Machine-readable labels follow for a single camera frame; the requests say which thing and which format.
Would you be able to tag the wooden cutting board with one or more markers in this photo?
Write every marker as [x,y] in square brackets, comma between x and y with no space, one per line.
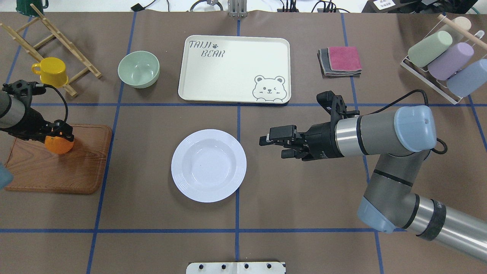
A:
[80,171]

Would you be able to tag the white ridged plate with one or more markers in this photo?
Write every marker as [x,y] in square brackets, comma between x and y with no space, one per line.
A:
[208,165]

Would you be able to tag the purple cup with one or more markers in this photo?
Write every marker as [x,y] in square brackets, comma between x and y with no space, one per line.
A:
[451,61]

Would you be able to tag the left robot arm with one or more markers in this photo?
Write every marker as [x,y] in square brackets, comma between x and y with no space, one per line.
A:
[8,101]

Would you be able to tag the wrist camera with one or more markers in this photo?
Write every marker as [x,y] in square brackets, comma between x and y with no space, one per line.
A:
[23,90]
[335,106]

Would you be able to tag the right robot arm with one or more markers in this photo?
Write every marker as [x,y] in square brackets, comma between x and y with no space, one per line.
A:
[403,139]

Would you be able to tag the pink cloth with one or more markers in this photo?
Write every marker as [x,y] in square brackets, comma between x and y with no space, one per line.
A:
[344,59]

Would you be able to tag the green ceramic bowl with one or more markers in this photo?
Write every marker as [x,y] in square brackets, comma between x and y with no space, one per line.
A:
[139,69]

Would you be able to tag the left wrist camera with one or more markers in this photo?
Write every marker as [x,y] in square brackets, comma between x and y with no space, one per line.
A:
[23,90]

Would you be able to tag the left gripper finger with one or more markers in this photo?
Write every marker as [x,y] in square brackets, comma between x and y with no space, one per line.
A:
[60,129]
[58,137]

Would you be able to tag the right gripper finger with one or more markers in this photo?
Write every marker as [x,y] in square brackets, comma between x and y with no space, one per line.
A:
[279,136]
[295,153]

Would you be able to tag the cream bear tray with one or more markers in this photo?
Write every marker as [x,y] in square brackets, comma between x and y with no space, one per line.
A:
[251,70]

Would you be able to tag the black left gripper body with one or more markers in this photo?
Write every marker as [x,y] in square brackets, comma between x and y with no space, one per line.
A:
[31,122]

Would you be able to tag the grey cloth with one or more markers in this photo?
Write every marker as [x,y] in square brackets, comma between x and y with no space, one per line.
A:
[325,65]

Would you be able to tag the green cup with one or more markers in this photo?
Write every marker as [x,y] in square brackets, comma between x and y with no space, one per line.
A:
[428,49]

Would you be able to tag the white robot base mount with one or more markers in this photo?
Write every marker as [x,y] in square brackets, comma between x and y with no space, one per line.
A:
[256,267]

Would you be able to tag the white wire cup rack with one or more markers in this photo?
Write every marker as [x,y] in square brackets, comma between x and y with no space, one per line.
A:
[475,38]

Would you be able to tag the yellow mug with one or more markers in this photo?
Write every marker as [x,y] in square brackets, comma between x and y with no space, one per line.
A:
[52,71]

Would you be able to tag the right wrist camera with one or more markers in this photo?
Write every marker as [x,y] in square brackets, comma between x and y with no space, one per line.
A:
[335,106]

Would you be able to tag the dark green mug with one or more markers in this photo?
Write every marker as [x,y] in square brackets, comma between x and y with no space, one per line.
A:
[31,8]

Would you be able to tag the blue cup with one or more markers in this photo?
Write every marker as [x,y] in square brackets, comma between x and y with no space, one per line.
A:
[469,79]

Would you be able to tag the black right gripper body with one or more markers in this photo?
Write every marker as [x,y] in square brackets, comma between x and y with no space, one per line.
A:
[322,140]

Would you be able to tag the beige cup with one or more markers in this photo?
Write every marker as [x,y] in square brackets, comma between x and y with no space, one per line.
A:
[463,22]

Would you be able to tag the orange fruit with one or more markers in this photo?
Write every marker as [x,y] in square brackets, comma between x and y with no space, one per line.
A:
[59,148]

